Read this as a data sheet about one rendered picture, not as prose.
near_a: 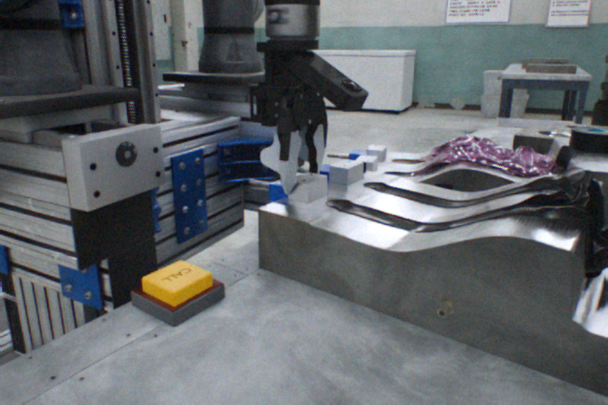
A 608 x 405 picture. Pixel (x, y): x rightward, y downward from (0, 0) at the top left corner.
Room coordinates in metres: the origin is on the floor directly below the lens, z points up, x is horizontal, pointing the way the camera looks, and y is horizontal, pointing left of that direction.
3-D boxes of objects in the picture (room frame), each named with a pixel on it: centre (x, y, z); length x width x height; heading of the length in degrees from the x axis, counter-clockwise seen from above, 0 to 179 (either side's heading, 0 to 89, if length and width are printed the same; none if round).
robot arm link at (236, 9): (1.15, 0.17, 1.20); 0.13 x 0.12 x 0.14; 177
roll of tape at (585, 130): (0.88, -0.55, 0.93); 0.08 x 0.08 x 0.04
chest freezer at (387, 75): (7.78, -0.97, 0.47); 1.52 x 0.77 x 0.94; 65
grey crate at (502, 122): (3.93, -1.95, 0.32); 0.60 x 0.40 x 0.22; 69
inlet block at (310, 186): (0.68, 0.03, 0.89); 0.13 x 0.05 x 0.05; 54
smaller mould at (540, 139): (1.22, -0.68, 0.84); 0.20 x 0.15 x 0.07; 54
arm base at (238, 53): (1.14, 0.17, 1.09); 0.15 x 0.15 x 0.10
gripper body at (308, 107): (0.68, 0.02, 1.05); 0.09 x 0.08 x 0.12; 54
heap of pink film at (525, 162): (0.89, -0.35, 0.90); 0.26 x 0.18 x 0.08; 71
